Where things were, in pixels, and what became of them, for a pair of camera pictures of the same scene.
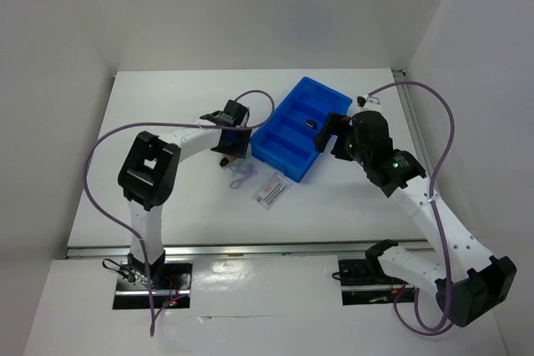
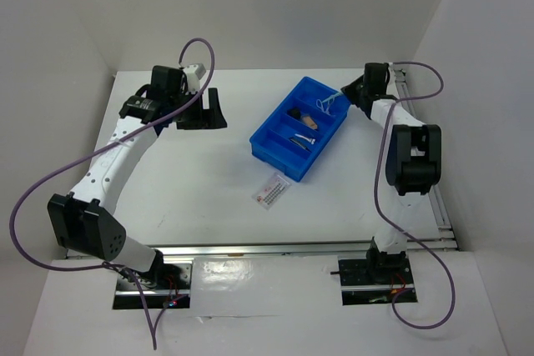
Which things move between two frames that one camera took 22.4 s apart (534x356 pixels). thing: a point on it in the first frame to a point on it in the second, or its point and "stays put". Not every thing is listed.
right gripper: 334,122 to 348,91
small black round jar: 311,123 to 294,112
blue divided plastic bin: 284,140 stays put
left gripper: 239,148 to 205,118
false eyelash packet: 270,192 stays put
